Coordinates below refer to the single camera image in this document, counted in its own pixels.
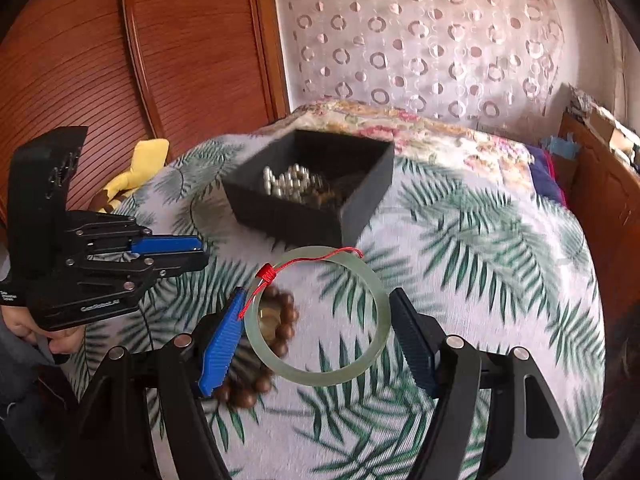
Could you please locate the wooden slatted wardrobe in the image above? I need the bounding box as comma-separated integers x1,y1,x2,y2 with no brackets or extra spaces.
0,0,291,221

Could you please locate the green leaf print blanket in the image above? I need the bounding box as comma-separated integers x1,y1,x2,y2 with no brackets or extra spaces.
65,135,608,480

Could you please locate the open cardboard box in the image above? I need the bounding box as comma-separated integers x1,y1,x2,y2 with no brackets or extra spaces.
587,107,640,162

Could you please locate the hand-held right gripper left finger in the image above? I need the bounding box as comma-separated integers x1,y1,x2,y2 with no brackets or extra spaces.
75,287,248,480

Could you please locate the person's left hand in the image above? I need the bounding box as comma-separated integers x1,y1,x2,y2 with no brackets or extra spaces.
0,304,85,365

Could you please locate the yellow plush toy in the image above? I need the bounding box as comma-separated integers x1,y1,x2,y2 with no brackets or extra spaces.
95,138,171,213

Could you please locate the jade bangle with red string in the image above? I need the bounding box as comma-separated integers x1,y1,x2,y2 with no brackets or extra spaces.
238,245,392,387

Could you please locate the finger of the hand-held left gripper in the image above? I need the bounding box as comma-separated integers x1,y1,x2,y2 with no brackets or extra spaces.
65,251,211,311
70,210,203,257

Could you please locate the sheer circle pattern curtain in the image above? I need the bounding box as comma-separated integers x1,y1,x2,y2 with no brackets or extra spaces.
285,0,566,133

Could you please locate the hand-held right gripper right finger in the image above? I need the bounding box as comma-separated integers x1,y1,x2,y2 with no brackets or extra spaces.
389,287,583,480

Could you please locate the dark blue blanket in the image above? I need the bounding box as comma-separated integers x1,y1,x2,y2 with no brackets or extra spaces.
529,145,571,207

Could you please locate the floral quilt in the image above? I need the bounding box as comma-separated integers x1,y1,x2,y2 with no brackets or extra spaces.
250,100,538,181

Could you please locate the pile of patterned packets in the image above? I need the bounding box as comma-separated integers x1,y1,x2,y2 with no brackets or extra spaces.
567,85,603,117

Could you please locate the low wooden cabinet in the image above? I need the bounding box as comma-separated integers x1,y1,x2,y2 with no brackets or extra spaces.
555,110,640,321

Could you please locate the brown wooden bead bracelet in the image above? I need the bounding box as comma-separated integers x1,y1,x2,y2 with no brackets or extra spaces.
215,285,301,408
305,184,357,209

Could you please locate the black box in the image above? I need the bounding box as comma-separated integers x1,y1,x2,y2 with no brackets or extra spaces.
221,129,396,246

